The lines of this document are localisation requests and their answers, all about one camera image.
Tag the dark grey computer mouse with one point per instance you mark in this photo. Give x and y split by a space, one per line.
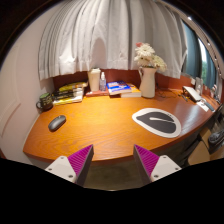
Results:
57 122

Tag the grey office chair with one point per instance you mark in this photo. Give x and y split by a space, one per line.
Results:
216 138

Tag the flat red book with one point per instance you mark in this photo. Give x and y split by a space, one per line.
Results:
95 93

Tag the blue book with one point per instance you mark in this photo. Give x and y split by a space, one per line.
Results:
118 87

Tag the dark green mug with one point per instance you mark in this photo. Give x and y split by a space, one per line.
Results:
45 101

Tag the dark window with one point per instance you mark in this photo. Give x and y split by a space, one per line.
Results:
193 53

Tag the white lidded cup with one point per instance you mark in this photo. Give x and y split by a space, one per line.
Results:
94 80

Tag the white and grey mouse pad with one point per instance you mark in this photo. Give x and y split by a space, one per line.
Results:
158 122

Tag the yellow-covered book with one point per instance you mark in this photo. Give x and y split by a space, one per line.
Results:
71 86

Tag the dark pen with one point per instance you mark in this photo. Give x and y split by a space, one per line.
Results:
183 97

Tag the dark book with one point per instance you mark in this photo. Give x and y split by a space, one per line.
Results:
65 94

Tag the white flower bouquet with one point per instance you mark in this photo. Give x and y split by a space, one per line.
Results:
146 55

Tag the white paper sheet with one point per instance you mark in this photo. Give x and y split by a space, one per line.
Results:
202 106

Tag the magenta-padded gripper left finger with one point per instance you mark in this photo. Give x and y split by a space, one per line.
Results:
60 165

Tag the white pleated curtain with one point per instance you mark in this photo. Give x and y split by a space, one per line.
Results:
110 33

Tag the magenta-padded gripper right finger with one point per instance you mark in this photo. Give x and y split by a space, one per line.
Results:
165 165

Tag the white ceramic vase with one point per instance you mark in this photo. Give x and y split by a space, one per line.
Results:
147 83

